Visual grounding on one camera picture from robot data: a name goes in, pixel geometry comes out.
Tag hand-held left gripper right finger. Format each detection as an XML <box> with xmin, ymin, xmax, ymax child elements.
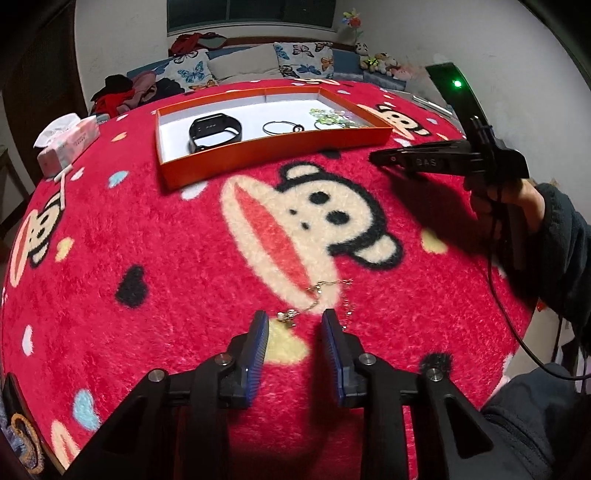
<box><xmin>322</xmin><ymin>308</ymin><xmax>513</xmax><ymax>480</ymax></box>

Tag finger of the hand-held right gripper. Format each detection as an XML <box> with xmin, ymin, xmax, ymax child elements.
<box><xmin>368</xmin><ymin>141</ymin><xmax>470</xmax><ymax>169</ymax></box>

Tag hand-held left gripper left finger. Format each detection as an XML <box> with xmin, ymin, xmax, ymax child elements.
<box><xmin>65</xmin><ymin>310</ymin><xmax>270</xmax><ymax>480</ymax></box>

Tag gold chain necklace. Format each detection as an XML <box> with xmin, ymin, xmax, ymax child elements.
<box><xmin>277</xmin><ymin>278</ymin><xmax>355</xmax><ymax>329</ymax></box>

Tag pale green beaded bracelet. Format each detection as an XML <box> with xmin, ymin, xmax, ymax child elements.
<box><xmin>310</xmin><ymin>107</ymin><xmax>354</xmax><ymax>129</ymax></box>

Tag orange cardboard box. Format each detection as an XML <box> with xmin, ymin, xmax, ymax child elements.
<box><xmin>154</xmin><ymin>85</ymin><xmax>393</xmax><ymax>191</ymax></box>

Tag black smart watch band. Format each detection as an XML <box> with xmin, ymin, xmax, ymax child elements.
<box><xmin>187</xmin><ymin>114</ymin><xmax>243</xmax><ymax>154</ymax></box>

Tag person's right forearm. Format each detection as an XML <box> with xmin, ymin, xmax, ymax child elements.
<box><xmin>531</xmin><ymin>182</ymin><xmax>591</xmax><ymax>356</ymax></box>

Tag person's right hand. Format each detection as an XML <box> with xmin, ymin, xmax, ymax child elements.
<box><xmin>464</xmin><ymin>178</ymin><xmax>546</xmax><ymax>232</ymax></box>

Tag blue sofa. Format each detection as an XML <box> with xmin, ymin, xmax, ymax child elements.
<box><xmin>90</xmin><ymin>41</ymin><xmax>416</xmax><ymax>116</ymax></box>

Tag red monkey print blanket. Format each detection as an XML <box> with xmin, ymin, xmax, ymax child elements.
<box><xmin>0</xmin><ymin>78</ymin><xmax>541</xmax><ymax>480</ymax></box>

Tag butterfly print pillow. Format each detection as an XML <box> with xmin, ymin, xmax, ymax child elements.
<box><xmin>164</xmin><ymin>48</ymin><xmax>218</xmax><ymax>90</ymax></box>
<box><xmin>273</xmin><ymin>41</ymin><xmax>334</xmax><ymax>79</ymax></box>

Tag beige pillow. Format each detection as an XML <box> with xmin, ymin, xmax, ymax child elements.
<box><xmin>208</xmin><ymin>45</ymin><xmax>282</xmax><ymax>84</ymax></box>

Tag window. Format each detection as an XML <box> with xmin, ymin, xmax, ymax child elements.
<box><xmin>166</xmin><ymin>0</ymin><xmax>338</xmax><ymax>35</ymax></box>

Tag person's torso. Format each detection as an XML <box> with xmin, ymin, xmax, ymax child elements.
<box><xmin>480</xmin><ymin>362</ymin><xmax>591</xmax><ymax>480</ymax></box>

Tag red clothes on windowsill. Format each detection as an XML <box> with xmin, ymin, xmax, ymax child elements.
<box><xmin>168</xmin><ymin>32</ymin><xmax>227</xmax><ymax>56</ymax></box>

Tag pink garment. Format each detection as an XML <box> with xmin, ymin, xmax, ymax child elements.
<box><xmin>129</xmin><ymin>71</ymin><xmax>160</xmax><ymax>104</ymax></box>

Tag patterned cloth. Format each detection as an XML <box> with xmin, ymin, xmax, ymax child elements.
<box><xmin>0</xmin><ymin>374</ymin><xmax>44</xmax><ymax>476</ymax></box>

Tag pink tissue pack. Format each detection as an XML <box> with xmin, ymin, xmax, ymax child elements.
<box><xmin>34</xmin><ymin>113</ymin><xmax>101</xmax><ymax>178</ymax></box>

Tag black garment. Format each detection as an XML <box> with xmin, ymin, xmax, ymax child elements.
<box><xmin>90</xmin><ymin>76</ymin><xmax>134</xmax><ymax>102</ymax></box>

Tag red garment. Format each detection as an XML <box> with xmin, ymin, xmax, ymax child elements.
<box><xmin>95</xmin><ymin>92</ymin><xmax>134</xmax><ymax>116</ymax></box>

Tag black cable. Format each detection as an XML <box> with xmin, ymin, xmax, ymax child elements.
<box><xmin>482</xmin><ymin>182</ymin><xmax>591</xmax><ymax>381</ymax></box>

